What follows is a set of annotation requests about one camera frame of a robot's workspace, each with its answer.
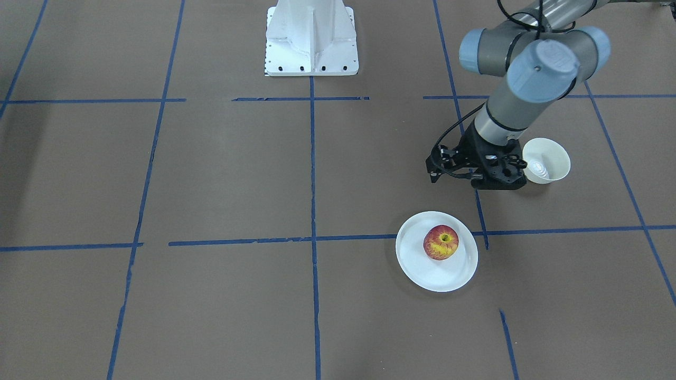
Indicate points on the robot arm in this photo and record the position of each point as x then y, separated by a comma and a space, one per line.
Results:
540, 57

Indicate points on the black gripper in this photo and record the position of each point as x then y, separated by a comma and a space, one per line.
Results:
469, 149

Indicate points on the white pedestal column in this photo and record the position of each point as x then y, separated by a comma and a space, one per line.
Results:
310, 38

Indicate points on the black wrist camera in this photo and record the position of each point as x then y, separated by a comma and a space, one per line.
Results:
440, 163

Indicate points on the red yellow apple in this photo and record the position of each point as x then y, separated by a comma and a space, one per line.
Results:
441, 242

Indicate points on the white plastic bowl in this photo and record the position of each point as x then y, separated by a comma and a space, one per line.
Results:
547, 161

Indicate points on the white round plate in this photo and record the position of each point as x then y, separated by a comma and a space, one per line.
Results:
438, 276

